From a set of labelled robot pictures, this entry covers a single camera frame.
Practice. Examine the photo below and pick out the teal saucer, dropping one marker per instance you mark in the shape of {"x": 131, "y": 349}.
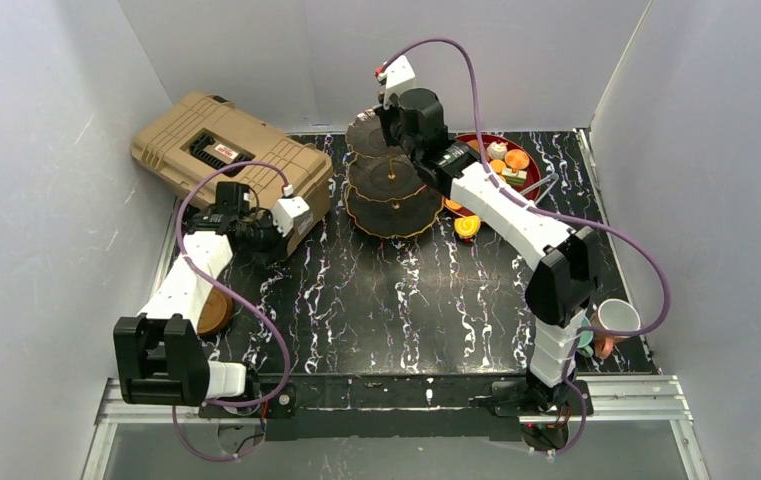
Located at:
{"x": 585, "y": 345}

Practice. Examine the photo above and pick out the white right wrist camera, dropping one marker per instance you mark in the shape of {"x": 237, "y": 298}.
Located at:
{"x": 394, "y": 78}

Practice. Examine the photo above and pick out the dark red round tray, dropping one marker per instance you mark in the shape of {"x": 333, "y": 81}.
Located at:
{"x": 533, "y": 175}

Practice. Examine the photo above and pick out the three tier glass stand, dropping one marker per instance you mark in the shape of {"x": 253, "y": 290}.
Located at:
{"x": 384, "y": 196}

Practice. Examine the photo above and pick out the tan plastic toolbox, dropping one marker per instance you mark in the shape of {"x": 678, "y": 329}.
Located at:
{"x": 205, "y": 132}

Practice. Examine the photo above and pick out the green layered cake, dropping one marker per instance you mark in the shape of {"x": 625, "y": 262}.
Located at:
{"x": 515, "y": 178}

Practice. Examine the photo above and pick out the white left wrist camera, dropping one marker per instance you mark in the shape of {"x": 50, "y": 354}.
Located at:
{"x": 291, "y": 213}

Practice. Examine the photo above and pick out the white cream cake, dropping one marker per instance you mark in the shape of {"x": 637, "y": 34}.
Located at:
{"x": 497, "y": 150}

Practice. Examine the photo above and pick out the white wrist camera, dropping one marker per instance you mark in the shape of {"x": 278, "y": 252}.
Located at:
{"x": 394, "y": 78}
{"x": 291, "y": 213}

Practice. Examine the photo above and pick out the aluminium frame rail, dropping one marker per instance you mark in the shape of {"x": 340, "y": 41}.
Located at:
{"x": 613, "y": 398}

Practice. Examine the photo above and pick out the white cup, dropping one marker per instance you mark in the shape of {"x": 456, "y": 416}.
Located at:
{"x": 617, "y": 315}

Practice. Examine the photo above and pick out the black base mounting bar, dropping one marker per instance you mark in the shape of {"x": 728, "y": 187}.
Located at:
{"x": 496, "y": 406}

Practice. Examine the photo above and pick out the yellow swirl roll cake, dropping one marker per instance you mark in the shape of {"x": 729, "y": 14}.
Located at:
{"x": 467, "y": 227}

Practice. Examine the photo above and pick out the orange tart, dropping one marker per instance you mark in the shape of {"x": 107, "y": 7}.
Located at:
{"x": 517, "y": 159}

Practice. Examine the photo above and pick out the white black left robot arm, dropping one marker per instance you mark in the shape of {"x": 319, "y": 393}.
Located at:
{"x": 159, "y": 357}

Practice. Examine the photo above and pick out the brown round wooden coaster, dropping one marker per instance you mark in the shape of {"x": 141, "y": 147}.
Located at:
{"x": 216, "y": 312}

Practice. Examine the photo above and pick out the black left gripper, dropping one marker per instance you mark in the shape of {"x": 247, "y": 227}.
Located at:
{"x": 264, "y": 237}

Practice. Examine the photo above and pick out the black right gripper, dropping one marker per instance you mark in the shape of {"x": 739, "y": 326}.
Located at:
{"x": 387, "y": 115}

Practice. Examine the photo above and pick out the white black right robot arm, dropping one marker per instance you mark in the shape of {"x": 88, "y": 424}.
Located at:
{"x": 564, "y": 273}

